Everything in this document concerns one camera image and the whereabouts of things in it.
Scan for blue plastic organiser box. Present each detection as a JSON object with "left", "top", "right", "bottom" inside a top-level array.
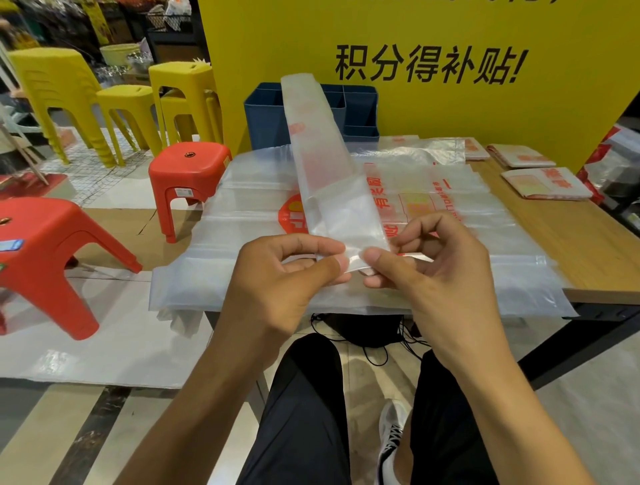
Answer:
[{"left": 243, "top": 82, "right": 380, "bottom": 151}]

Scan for person's right forearm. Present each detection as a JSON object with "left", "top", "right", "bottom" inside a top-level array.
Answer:
[{"left": 429, "top": 327, "right": 596, "bottom": 485}]

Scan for yellow sign board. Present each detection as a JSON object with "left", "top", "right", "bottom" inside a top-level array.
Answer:
[{"left": 197, "top": 0, "right": 640, "bottom": 174}]

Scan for person's left hand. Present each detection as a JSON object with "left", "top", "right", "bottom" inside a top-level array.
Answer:
[{"left": 219, "top": 233, "right": 353, "bottom": 351}]

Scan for large red plastic stool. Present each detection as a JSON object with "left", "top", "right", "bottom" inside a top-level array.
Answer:
[{"left": 0, "top": 197, "right": 144, "bottom": 341}]

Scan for pale yellow plastic basin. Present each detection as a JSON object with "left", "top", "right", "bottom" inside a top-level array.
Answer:
[{"left": 99, "top": 43, "right": 142, "bottom": 67}]

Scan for black cables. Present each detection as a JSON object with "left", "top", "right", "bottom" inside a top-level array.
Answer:
[{"left": 310, "top": 313, "right": 432, "bottom": 367}]

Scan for folded printed plastic bag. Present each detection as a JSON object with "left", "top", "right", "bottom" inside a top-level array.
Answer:
[
  {"left": 464, "top": 137, "right": 491, "bottom": 162},
  {"left": 486, "top": 144, "right": 557, "bottom": 169},
  {"left": 501, "top": 167, "right": 594, "bottom": 201}
]

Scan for wire mesh panel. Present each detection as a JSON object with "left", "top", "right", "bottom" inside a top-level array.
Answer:
[{"left": 39, "top": 127, "right": 167, "bottom": 207}]

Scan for yellow plastic stool with slot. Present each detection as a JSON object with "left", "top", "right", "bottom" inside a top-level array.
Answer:
[{"left": 148, "top": 61, "right": 225, "bottom": 147}]

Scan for white metal rack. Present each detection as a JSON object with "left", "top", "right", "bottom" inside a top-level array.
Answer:
[{"left": 0, "top": 40, "right": 51, "bottom": 187}]

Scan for small red plastic stool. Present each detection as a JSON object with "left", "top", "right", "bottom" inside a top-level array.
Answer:
[{"left": 148, "top": 141, "right": 233, "bottom": 244}]

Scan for low yellow plastic stool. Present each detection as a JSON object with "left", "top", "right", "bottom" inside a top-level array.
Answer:
[{"left": 95, "top": 84, "right": 164, "bottom": 167}]

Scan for black trousers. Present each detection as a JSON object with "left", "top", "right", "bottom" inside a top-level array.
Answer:
[{"left": 235, "top": 333, "right": 501, "bottom": 485}]

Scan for black wire basket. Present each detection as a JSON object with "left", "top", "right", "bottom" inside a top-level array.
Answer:
[{"left": 146, "top": 12, "right": 194, "bottom": 34}]

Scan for white and black shoe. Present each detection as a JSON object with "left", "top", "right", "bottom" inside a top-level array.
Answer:
[{"left": 375, "top": 399, "right": 412, "bottom": 485}]

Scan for person's left forearm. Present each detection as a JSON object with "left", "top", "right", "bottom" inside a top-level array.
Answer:
[{"left": 114, "top": 320, "right": 282, "bottom": 485}]

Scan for pile of flat plastic bags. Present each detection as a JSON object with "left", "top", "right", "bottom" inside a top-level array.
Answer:
[{"left": 148, "top": 136, "right": 579, "bottom": 320}]

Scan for stack of tall yellow stools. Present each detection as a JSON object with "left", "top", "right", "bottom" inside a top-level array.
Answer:
[{"left": 7, "top": 47, "right": 119, "bottom": 169}]

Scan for red and white packets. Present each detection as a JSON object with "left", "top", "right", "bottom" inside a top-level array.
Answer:
[{"left": 576, "top": 124, "right": 640, "bottom": 207}]

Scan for black table frame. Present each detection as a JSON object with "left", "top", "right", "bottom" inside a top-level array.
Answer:
[{"left": 516, "top": 302, "right": 640, "bottom": 391}]

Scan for person's right hand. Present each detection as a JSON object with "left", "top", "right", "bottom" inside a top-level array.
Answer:
[{"left": 360, "top": 212, "right": 502, "bottom": 359}]

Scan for clear plastic bag strip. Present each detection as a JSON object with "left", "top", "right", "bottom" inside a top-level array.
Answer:
[{"left": 280, "top": 73, "right": 392, "bottom": 273}]

